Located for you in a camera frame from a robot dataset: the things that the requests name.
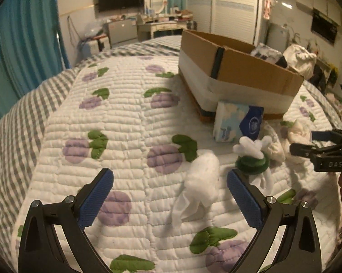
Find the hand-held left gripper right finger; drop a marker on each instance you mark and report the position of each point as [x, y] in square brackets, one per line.
[244, 202]

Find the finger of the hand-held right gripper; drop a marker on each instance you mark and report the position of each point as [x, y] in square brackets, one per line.
[301, 149]
[320, 135]

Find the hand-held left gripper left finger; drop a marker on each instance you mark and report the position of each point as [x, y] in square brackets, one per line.
[96, 202]

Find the white sock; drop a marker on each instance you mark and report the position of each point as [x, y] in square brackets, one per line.
[299, 132]

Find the small white cloth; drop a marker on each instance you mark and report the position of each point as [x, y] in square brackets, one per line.
[274, 149]

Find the green and white plush toy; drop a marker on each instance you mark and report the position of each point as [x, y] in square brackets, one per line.
[252, 160]

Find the white fluffy tissue wad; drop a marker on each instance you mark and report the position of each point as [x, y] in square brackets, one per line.
[200, 182]

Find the blue and white tissue packet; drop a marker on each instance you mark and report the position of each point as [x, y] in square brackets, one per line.
[233, 122]

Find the cardboard box with white band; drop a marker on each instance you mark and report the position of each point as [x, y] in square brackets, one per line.
[244, 71]

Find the white cloth bundle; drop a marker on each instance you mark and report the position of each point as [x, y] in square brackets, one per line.
[300, 59]

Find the white quilt with purple flowers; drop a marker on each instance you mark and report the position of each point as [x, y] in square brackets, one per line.
[148, 136]

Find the dark clothes in box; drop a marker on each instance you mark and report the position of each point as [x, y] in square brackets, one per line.
[270, 55]

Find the grey checkered bed sheet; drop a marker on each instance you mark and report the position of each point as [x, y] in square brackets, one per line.
[23, 113]

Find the white storage bin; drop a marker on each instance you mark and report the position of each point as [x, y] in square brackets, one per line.
[95, 44]

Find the white wardrobe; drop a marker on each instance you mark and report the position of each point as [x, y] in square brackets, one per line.
[222, 8]

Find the grey storage cabinet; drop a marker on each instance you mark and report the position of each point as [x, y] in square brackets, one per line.
[122, 31]

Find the teal curtain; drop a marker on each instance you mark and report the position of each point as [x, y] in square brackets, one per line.
[23, 39]

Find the white dressing table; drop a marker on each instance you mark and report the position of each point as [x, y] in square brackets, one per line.
[159, 28]

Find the white oval mirror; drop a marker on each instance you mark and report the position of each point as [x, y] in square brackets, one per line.
[155, 0]

